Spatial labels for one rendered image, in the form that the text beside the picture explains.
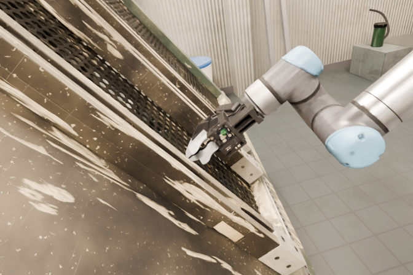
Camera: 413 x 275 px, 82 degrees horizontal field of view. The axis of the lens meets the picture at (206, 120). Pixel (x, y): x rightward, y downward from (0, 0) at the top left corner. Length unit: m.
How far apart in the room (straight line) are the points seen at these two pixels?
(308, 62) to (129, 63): 0.48
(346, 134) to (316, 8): 4.07
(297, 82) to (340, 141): 0.14
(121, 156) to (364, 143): 0.39
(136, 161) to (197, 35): 3.39
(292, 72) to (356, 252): 1.60
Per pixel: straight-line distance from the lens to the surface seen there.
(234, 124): 0.49
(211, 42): 3.81
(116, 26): 0.90
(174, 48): 1.64
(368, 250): 2.00
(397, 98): 0.47
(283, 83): 0.50
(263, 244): 0.65
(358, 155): 0.45
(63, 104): 0.41
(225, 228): 0.58
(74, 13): 0.75
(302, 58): 0.51
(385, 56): 4.24
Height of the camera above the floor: 1.59
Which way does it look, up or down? 28 degrees down
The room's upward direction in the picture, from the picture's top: 10 degrees counter-clockwise
